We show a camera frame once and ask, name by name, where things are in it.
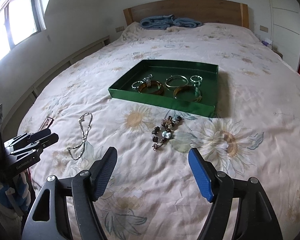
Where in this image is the window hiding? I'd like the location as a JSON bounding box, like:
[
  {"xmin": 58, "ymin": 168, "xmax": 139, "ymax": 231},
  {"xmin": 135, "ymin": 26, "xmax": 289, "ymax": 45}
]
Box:
[{"xmin": 0, "ymin": 0, "xmax": 46, "ymax": 61}]

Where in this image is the wall socket plate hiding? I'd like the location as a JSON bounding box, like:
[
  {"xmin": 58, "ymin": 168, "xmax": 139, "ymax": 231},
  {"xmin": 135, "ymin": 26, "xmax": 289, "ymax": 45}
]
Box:
[
  {"xmin": 115, "ymin": 26, "xmax": 125, "ymax": 33},
  {"xmin": 260, "ymin": 25, "xmax": 269, "ymax": 33}
]

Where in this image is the wide dark metal bangle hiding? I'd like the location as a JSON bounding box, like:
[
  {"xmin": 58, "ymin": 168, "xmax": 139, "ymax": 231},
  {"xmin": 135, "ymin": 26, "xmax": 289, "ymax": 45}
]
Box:
[{"xmin": 173, "ymin": 85, "xmax": 203, "ymax": 102}]

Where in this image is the amber glass bangle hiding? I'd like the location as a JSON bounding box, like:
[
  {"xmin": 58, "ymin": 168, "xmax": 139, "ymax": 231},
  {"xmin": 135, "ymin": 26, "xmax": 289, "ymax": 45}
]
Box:
[{"xmin": 137, "ymin": 81, "xmax": 164, "ymax": 95}]

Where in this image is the floral bed quilt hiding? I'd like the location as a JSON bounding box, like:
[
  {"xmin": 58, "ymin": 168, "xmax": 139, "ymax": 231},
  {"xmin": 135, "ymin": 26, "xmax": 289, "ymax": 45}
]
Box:
[{"xmin": 18, "ymin": 23, "xmax": 300, "ymax": 239}]

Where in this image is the blue folded blanket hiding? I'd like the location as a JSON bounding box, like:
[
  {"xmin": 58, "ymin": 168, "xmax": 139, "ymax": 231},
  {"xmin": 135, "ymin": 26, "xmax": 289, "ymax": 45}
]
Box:
[{"xmin": 140, "ymin": 15, "xmax": 203, "ymax": 30}]

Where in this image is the clear crystal ring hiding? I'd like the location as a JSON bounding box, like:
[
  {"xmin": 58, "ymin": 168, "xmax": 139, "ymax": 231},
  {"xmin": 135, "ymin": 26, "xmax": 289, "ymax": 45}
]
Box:
[{"xmin": 189, "ymin": 75, "xmax": 203, "ymax": 87}]

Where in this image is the brown bead bracelet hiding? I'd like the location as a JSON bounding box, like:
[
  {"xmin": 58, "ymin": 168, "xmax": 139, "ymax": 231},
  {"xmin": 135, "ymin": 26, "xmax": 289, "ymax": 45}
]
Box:
[{"xmin": 151, "ymin": 115, "xmax": 183, "ymax": 152}]

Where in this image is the white wardrobe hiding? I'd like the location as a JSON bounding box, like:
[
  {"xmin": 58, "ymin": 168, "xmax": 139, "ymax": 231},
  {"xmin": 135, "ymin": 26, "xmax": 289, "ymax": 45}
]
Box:
[{"xmin": 269, "ymin": 0, "xmax": 300, "ymax": 71}]

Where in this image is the silver chain necklace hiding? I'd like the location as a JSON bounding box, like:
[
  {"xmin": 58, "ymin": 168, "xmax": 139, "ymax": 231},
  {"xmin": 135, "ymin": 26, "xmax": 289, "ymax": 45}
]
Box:
[{"xmin": 67, "ymin": 112, "xmax": 94, "ymax": 161}]

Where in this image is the green shallow tray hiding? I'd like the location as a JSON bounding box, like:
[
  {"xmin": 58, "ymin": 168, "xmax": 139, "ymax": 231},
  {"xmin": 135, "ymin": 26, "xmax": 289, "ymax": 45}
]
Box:
[{"xmin": 108, "ymin": 60, "xmax": 218, "ymax": 117}]

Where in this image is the wall socket plate right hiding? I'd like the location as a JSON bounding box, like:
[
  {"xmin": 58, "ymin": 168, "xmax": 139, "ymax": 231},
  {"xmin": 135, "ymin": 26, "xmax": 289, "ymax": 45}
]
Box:
[{"xmin": 260, "ymin": 25, "xmax": 269, "ymax": 33}]

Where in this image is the thin silver bangle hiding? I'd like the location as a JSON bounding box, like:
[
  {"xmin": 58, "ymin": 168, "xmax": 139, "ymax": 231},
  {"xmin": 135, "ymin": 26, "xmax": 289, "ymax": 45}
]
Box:
[{"xmin": 165, "ymin": 75, "xmax": 189, "ymax": 89}]

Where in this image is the wooden headboard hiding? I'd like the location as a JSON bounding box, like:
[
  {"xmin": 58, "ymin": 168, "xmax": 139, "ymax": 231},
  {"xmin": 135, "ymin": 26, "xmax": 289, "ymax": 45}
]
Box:
[{"xmin": 123, "ymin": 0, "xmax": 249, "ymax": 29}]

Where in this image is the wall socket plate left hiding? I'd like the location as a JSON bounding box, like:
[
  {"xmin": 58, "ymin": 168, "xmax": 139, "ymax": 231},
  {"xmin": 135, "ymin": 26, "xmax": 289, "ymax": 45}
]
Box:
[{"xmin": 115, "ymin": 26, "xmax": 125, "ymax": 33}]

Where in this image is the small item on nightstand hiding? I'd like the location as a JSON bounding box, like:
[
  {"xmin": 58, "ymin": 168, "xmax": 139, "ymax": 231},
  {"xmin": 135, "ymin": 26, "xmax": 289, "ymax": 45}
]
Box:
[{"xmin": 261, "ymin": 38, "xmax": 273, "ymax": 48}]

